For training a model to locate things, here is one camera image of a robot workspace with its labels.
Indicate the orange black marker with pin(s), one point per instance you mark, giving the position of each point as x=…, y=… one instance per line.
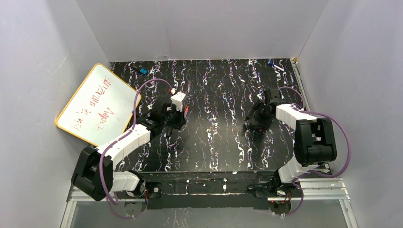
x=169, y=131

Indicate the blue capped white marker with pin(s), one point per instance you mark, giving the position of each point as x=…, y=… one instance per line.
x=277, y=67

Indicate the yellow framed whiteboard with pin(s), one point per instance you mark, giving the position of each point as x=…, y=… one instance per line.
x=100, y=109

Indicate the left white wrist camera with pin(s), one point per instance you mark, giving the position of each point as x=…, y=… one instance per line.
x=178, y=100

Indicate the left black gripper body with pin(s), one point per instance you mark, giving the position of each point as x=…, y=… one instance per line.
x=177, y=118

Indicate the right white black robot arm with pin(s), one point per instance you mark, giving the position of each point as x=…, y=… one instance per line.
x=314, y=142

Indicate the blue black marker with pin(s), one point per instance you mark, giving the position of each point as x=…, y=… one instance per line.
x=140, y=70

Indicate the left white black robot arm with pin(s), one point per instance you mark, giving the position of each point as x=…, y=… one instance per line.
x=94, y=173

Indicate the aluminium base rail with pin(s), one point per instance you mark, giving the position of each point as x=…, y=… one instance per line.
x=313, y=188

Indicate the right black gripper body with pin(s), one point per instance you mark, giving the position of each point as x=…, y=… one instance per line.
x=256, y=118

